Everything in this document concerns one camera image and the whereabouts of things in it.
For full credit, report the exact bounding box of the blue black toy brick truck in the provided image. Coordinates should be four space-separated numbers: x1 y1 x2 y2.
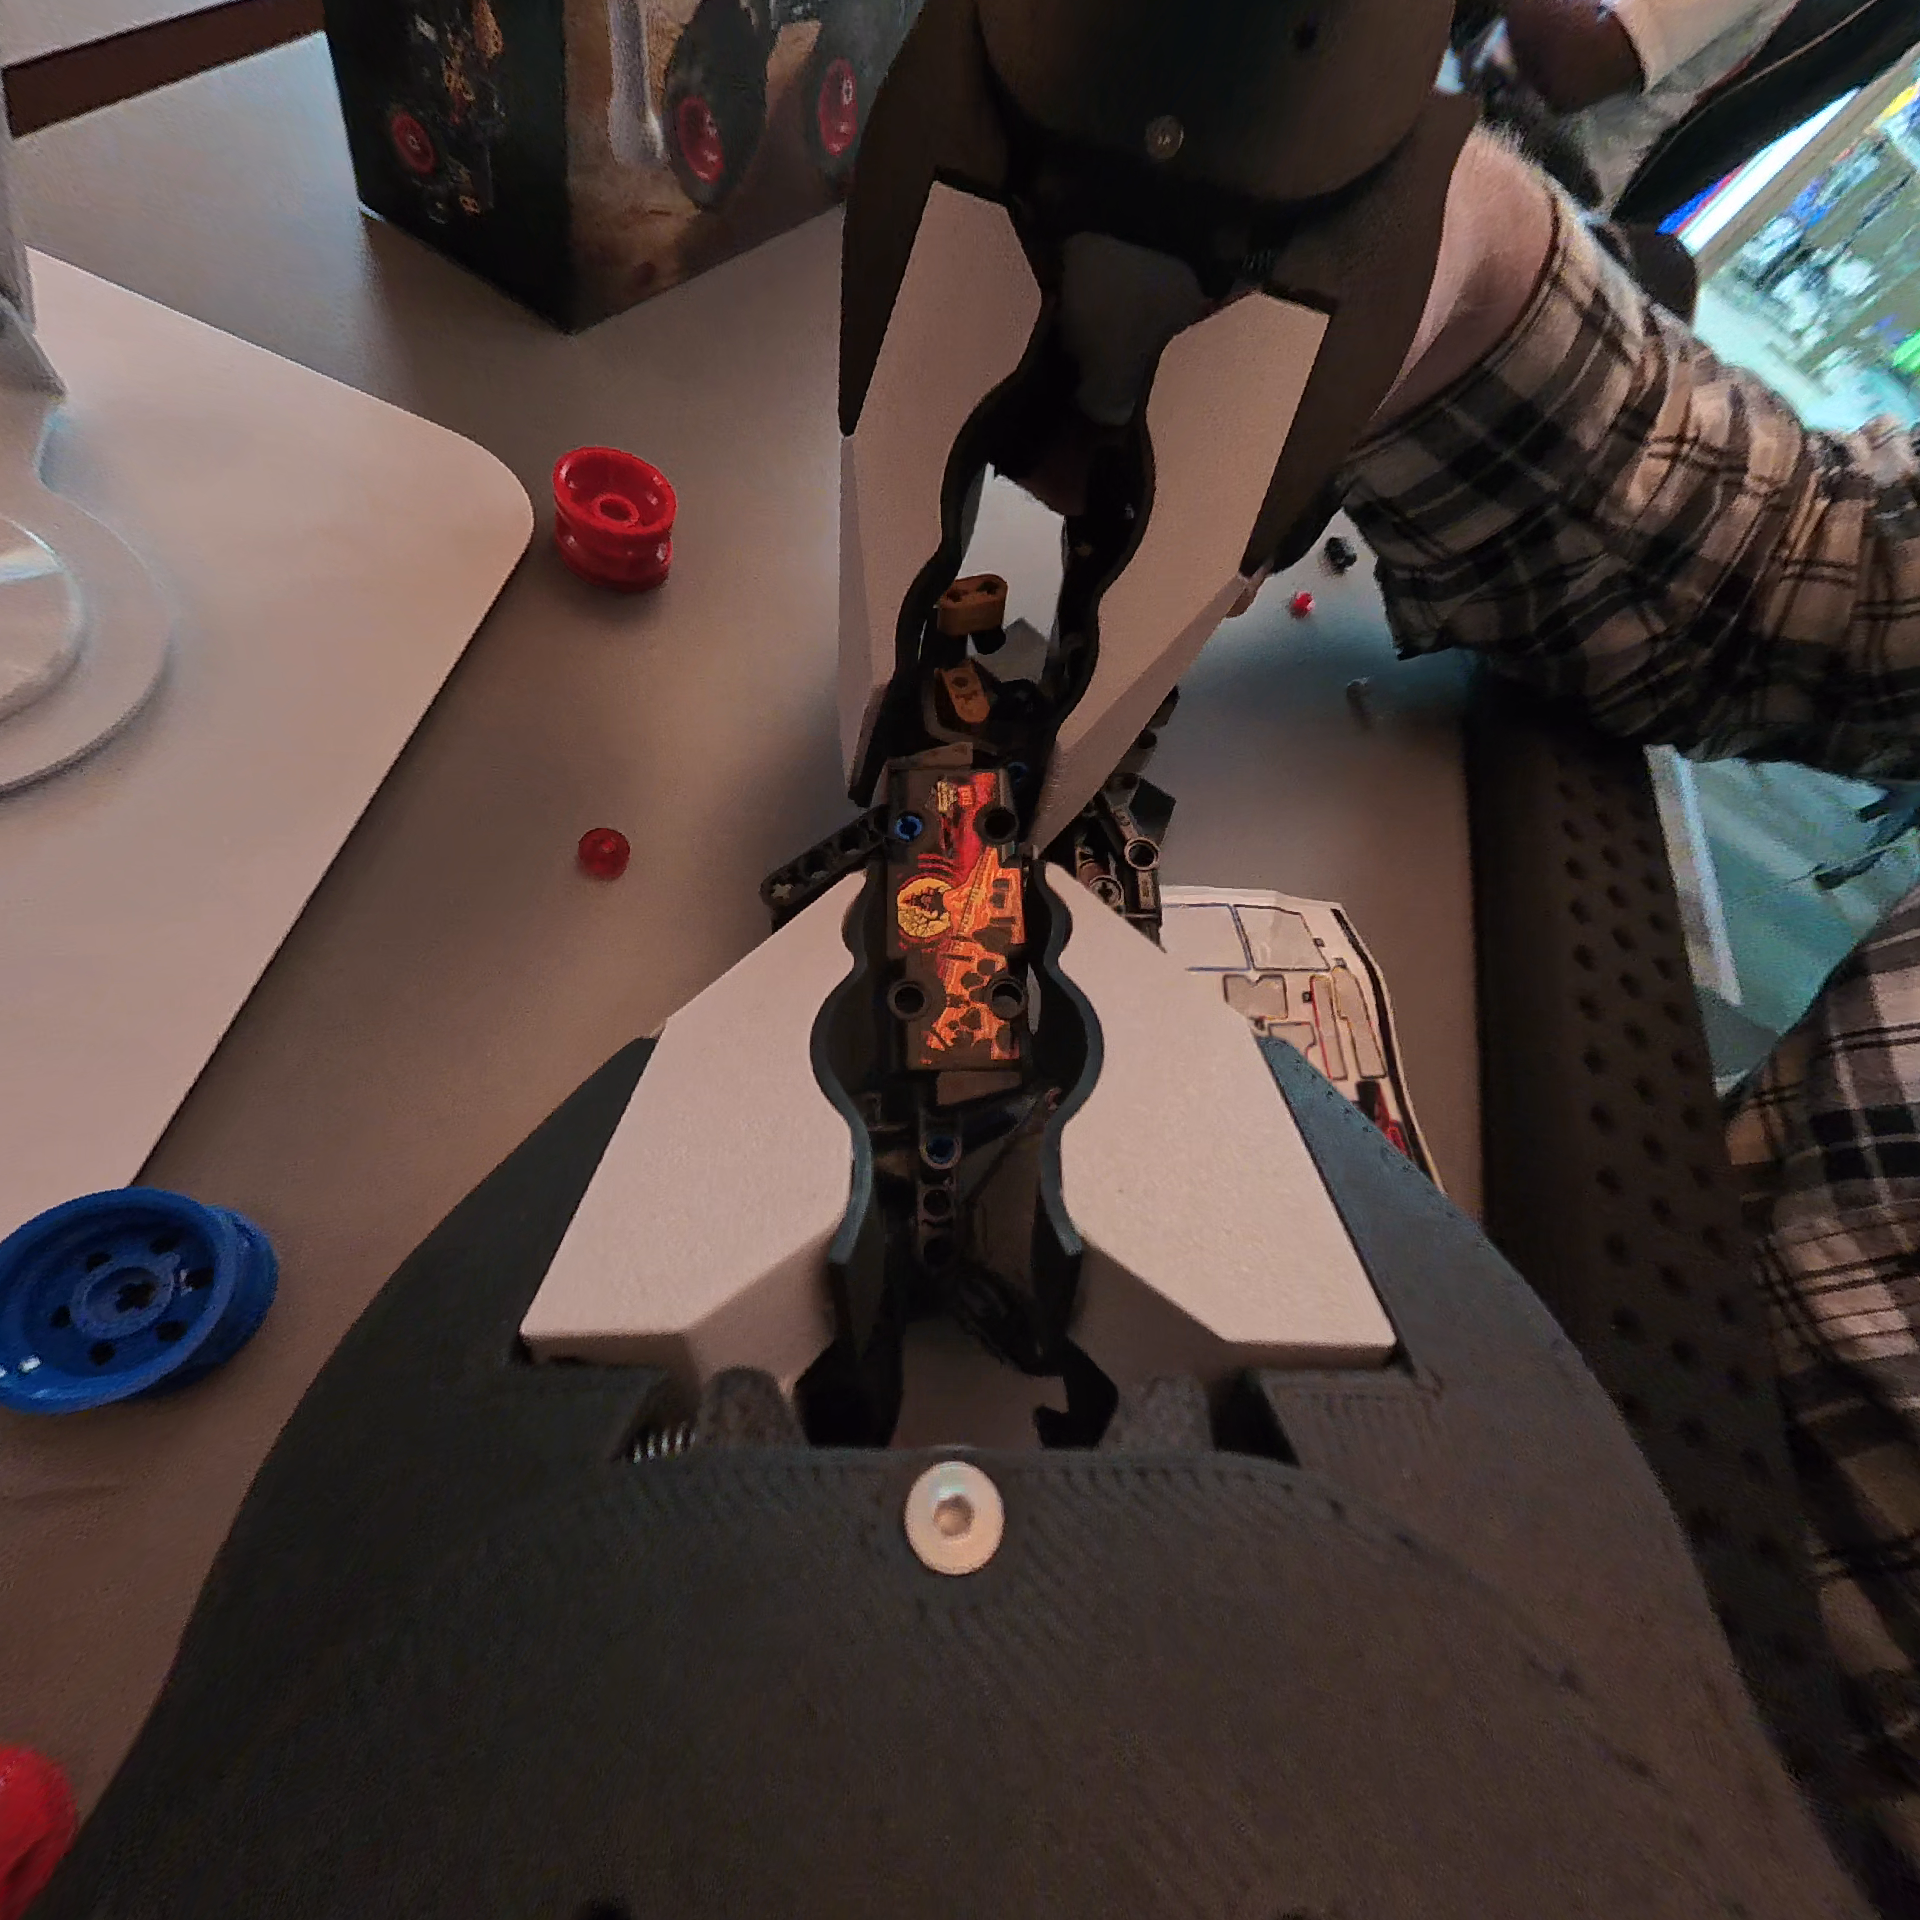
758 569 1191 1382

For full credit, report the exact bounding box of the blue wheel rim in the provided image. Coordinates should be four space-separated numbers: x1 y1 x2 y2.
0 1184 281 1417

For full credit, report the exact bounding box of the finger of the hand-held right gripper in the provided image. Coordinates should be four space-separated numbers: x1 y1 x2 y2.
1031 286 1344 853
834 175 1052 799

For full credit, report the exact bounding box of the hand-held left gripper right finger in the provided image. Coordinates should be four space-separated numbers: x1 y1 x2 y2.
1031 863 1401 1374

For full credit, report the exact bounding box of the white book stand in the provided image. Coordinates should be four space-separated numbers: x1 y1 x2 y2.
0 0 538 1238

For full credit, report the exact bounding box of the person's right forearm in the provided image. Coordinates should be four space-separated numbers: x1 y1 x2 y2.
1343 127 1920 782

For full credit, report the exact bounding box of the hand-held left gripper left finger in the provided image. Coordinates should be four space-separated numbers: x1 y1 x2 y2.
516 870 890 1382

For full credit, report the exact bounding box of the brick set box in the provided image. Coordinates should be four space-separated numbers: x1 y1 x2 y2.
323 0 924 336

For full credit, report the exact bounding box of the sticker sheet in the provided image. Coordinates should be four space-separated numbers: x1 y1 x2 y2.
1162 884 1450 1197

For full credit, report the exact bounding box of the black flame sticker brick panel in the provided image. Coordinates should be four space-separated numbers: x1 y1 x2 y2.
884 760 1041 1077

